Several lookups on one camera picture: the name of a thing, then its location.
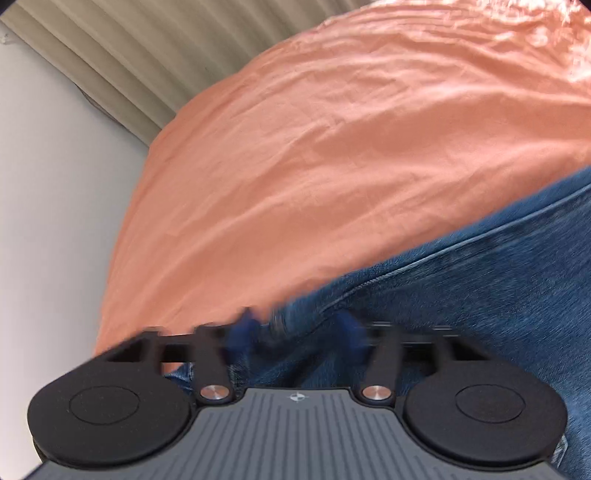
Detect beige pleated curtain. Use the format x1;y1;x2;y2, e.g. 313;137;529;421
0;0;372;149

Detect blue denim pants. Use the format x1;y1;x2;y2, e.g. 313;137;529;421
164;166;591;480

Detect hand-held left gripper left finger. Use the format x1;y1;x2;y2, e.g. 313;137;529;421
95;308;259;408

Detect orange bed sheet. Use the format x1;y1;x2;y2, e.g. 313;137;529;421
92;0;591;357

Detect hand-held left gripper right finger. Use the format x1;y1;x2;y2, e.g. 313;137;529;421
332;311;497;409

